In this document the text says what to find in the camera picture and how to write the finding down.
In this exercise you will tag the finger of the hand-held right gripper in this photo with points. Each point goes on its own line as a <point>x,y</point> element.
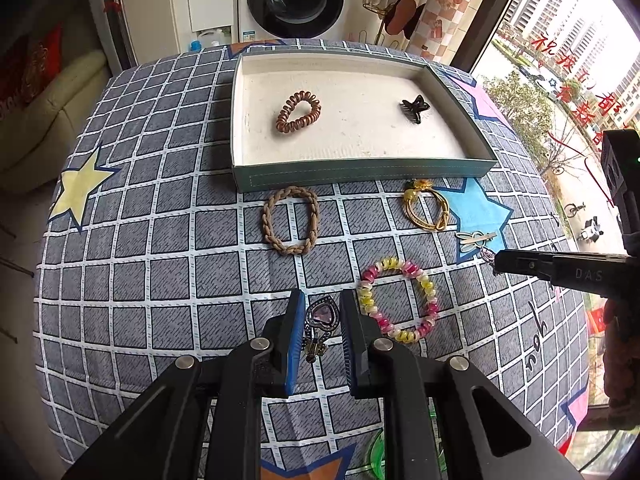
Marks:
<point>550,267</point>

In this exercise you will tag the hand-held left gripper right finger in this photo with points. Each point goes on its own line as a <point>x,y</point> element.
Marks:
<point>347,340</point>

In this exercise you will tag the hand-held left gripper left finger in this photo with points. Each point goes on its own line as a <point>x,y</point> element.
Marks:
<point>295,340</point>

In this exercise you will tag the purple heart silver brooch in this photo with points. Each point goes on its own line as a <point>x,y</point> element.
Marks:
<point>324,314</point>

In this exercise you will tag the small silver charm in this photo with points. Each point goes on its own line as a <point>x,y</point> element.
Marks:
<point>490,259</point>

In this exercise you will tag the silver dragonfly hair clip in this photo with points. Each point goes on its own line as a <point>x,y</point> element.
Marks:
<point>475,239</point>

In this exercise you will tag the translucent green bangle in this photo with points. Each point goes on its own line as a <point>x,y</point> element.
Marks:
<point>376,455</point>

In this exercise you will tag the shallow green cardboard box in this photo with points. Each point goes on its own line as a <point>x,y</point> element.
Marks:
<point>350,130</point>

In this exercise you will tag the person's right forearm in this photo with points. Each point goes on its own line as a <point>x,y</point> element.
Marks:
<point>622,370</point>

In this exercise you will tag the parked scooter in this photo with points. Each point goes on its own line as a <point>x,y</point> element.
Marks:
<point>590,230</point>

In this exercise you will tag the parked bicycle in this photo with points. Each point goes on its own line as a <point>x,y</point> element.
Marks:
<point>574,209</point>

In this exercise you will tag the grey checked star blanket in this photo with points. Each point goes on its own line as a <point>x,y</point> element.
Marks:
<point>150,260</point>

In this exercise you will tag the black claw hair clip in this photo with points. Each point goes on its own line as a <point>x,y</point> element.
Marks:
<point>414,109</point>

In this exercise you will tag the pink checkered fabric hamper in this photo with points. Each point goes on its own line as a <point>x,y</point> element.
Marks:
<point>445,15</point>

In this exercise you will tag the black slipper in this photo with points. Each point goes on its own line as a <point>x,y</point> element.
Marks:
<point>417,22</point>

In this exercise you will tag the brown slipper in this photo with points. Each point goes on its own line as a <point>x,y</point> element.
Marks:
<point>400,15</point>

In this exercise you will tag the white bottle with blue cap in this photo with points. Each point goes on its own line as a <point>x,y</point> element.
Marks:
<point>194,45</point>

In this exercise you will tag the translucent plastic jug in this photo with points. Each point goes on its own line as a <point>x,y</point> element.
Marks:
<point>215,37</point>

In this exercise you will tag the cream sofa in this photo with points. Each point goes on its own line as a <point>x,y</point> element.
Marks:
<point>50,120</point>

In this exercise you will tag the red cushion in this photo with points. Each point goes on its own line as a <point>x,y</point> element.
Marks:
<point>35,65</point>

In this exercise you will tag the dark window frame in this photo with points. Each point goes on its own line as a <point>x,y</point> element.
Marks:
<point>495,10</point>

